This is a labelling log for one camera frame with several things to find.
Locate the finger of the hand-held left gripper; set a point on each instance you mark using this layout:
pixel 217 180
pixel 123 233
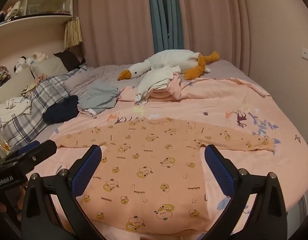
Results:
pixel 43 148
pixel 28 147

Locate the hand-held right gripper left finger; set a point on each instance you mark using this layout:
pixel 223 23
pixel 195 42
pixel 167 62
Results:
pixel 86 170

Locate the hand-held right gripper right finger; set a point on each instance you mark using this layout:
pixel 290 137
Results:
pixel 219 172

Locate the peach printed baby top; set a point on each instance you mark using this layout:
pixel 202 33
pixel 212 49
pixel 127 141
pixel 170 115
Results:
pixel 154 170

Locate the white crumpled clothes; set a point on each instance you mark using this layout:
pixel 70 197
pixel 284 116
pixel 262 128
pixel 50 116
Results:
pixel 13 107

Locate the pink folded clothes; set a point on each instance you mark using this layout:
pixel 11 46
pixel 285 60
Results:
pixel 172 88

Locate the white folded clothes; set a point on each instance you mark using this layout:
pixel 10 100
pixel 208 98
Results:
pixel 154 80

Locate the navy garment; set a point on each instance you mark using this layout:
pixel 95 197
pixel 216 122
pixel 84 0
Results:
pixel 58 111

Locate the plaid pillow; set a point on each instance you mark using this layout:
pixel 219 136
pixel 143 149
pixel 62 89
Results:
pixel 43 92

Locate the small patterned cloth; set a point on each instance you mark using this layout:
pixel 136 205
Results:
pixel 28 90

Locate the pale pink garment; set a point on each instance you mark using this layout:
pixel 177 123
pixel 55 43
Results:
pixel 90 111

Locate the beige cushion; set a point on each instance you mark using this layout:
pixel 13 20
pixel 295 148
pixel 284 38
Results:
pixel 13 85
pixel 51 66

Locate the grey garment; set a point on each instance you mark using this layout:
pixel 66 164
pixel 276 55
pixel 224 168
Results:
pixel 98 97

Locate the pink printed blanket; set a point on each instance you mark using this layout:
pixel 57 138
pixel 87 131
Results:
pixel 219 97

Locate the colourful knitted cloth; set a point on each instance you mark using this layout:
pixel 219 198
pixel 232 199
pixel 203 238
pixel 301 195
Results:
pixel 1 76

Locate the black and white plush toy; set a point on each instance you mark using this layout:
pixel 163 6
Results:
pixel 21 63

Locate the cream plush toy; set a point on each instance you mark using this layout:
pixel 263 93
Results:
pixel 40 56

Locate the brown cushion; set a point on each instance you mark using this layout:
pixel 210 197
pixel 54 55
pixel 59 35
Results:
pixel 68 58

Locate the yellow striped hanging cloth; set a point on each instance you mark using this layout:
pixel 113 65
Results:
pixel 73 33

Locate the white goose plush toy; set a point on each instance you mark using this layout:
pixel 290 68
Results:
pixel 169 58

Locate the pale stuffed toy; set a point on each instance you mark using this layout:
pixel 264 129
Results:
pixel 13 11

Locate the pink curtain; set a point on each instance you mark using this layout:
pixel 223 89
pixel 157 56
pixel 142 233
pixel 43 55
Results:
pixel 113 17
pixel 211 17

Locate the blue curtain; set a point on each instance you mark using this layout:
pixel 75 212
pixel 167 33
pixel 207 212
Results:
pixel 159 17

